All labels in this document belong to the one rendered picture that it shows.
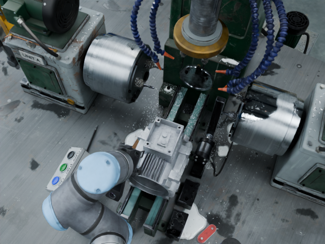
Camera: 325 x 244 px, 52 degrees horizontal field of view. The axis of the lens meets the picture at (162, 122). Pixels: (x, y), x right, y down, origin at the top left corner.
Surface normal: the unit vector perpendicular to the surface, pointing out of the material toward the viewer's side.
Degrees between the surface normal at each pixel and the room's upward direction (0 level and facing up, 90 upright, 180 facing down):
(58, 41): 0
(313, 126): 0
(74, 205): 48
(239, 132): 73
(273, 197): 0
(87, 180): 26
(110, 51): 13
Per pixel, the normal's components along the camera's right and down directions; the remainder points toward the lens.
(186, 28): 0.02, -0.49
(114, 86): -0.35, 0.58
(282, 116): -0.11, -0.18
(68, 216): 0.22, 0.42
